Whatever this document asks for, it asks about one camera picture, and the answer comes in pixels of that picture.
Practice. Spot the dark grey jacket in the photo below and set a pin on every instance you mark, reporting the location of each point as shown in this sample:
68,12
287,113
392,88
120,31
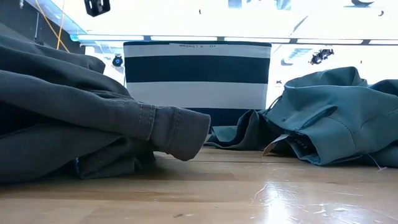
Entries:
77,109

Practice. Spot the bright blue garment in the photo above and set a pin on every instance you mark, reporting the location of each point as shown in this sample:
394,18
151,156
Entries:
76,165

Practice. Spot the grey-green hoodie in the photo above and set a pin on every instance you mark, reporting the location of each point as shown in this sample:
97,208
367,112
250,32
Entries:
326,118

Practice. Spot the navy white striped fabric basket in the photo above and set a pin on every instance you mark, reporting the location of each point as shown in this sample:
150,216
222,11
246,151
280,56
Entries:
199,68

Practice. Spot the white paper tag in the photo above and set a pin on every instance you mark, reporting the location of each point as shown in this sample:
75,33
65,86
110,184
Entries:
273,144

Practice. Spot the black background device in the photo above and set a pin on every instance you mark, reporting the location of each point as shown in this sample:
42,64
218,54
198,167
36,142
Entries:
321,56

